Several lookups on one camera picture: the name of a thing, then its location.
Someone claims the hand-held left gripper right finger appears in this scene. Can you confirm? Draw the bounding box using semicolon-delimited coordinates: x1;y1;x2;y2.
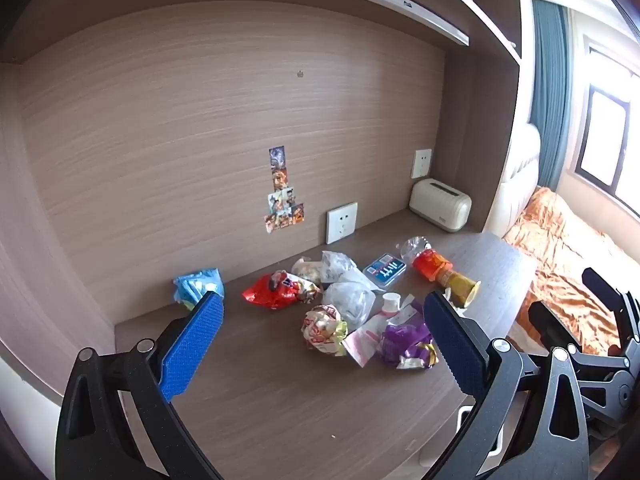
422;289;593;480

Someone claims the cream tissue box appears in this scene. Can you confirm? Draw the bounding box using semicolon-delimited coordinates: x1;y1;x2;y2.
409;178;473;234

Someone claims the cream padded headboard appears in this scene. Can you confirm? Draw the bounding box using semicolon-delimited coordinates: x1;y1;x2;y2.
486;122;544;239

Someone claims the orange yellow snack canister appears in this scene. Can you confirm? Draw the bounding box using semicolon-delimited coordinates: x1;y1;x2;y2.
412;250;482;309

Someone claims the white paper slip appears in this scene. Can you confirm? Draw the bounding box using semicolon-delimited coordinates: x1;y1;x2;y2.
399;294;427;327

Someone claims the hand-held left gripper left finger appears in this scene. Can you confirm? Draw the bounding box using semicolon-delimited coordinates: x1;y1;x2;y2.
55;290;226;480

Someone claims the clear printed plastic bag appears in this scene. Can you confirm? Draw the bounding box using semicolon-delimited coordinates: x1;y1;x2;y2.
322;282;377;335

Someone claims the clear plastic bottle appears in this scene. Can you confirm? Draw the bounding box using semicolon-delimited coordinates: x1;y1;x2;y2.
397;236;435;265

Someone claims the blue card box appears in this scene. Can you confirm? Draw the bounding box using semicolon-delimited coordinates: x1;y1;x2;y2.
362;252;409;289

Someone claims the white wall socket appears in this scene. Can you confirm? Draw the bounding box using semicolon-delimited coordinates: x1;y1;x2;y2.
410;148;433;180
326;202;359;245

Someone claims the red snack bag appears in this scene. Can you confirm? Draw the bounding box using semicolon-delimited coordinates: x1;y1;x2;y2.
242;270;322;311

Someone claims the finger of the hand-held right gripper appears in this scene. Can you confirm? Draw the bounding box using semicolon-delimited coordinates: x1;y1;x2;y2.
528;301;626;368
582;267;640;356

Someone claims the blue tissue pack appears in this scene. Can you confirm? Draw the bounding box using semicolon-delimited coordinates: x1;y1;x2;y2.
173;267;226;311

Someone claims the orange blanket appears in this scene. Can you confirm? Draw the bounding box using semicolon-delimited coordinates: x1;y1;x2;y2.
502;186;640;357

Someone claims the purple snack bag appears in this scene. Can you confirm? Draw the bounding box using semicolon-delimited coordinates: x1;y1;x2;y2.
381;322;439;370

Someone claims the photo stickers strip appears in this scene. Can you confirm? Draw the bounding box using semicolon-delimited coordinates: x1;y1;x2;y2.
264;145;306;234

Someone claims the pink white packet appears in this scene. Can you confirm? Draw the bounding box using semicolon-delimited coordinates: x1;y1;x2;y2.
344;310;397;367

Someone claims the white trash bin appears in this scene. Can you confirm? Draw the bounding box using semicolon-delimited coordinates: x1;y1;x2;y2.
456;404;502;457

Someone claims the teal curtain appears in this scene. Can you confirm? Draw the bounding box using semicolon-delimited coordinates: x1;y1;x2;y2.
529;0;572;192

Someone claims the clear bag with food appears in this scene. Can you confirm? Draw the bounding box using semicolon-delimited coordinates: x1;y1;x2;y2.
291;250;362;287

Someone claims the dark framed window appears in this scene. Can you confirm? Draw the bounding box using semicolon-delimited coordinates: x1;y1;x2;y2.
574;42;640;213

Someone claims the crumpled yellow red wrapper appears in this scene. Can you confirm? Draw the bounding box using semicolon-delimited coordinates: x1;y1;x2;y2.
300;304;349;357

